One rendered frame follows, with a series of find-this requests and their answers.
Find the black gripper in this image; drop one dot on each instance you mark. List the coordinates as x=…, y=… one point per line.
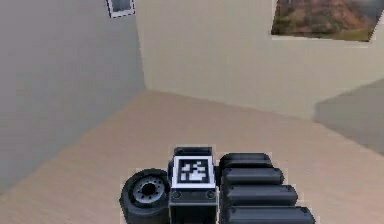
x=146, y=196

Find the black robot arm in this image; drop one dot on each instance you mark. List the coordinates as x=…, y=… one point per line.
x=253, y=195

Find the grey white-framed picture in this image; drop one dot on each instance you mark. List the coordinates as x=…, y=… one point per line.
x=120, y=6

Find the brown landscape framed picture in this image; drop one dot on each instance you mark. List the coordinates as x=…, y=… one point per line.
x=323, y=16

